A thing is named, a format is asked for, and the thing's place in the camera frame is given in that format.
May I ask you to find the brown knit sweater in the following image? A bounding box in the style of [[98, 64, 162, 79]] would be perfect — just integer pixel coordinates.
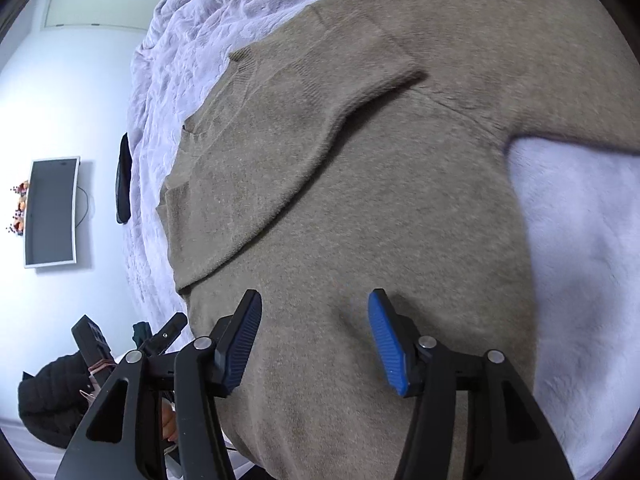
[[157, 0, 639, 479]]

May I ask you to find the person's left hand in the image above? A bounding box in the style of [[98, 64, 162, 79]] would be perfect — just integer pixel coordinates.
[[160, 399, 178, 442]]

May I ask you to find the dark green hanging garment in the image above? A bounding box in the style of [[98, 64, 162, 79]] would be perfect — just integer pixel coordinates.
[[132, 322, 152, 348]]

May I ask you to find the dark folded cloth on bed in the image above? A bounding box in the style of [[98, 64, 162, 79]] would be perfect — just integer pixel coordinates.
[[115, 133, 132, 224]]

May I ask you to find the lavender textured bedspread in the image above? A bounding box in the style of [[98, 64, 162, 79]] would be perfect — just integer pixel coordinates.
[[125, 0, 639, 479]]

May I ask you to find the wall mounted monitor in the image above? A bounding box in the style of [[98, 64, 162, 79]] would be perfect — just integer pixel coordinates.
[[23, 157, 80, 269]]

